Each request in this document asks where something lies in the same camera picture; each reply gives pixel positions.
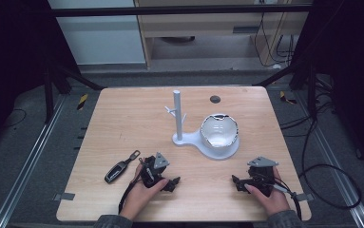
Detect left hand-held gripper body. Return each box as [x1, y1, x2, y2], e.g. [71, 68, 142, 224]
[140, 151, 171, 190]

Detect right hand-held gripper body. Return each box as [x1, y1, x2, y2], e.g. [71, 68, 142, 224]
[246, 156, 280, 198]

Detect black car key fob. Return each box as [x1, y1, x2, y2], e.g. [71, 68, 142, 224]
[104, 149, 142, 184]

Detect person's left hand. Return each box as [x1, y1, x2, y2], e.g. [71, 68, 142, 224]
[119, 162, 170, 221]

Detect person's right hand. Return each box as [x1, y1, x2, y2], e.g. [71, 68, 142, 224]
[243, 166, 292, 219]

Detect grey tape strip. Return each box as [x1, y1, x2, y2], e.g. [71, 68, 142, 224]
[295, 192, 316, 202]
[52, 192, 76, 202]

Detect white tree-shaped stand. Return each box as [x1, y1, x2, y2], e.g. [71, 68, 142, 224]
[164, 89, 240, 162]

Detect yellow black floor tape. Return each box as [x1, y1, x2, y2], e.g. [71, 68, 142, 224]
[278, 90, 297, 105]
[76, 93, 89, 111]

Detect black metal stand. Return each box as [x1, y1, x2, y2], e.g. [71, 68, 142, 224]
[42, 58, 105, 125]
[253, 58, 318, 120]

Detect white cabinet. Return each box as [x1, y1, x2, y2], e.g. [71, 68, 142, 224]
[47, 0, 146, 66]

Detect light wooden desk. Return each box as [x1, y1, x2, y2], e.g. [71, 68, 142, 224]
[134, 0, 312, 68]

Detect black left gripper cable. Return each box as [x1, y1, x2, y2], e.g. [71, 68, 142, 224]
[118, 158, 149, 215]

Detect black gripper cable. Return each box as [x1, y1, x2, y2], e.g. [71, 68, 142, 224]
[118, 158, 149, 215]
[264, 175, 303, 221]

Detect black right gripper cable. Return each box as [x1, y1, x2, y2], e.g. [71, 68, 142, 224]
[264, 175, 303, 221]

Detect aluminium floor rail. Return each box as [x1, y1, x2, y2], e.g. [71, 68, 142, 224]
[297, 91, 364, 228]
[0, 94, 67, 228]

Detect black looped floor cable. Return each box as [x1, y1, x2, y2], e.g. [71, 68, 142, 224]
[278, 94, 363, 211]

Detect black hanging desk cables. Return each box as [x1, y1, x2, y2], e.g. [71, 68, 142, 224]
[253, 11, 298, 68]

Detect black horizontal frame bar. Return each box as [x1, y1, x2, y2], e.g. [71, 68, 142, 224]
[48, 4, 314, 18]

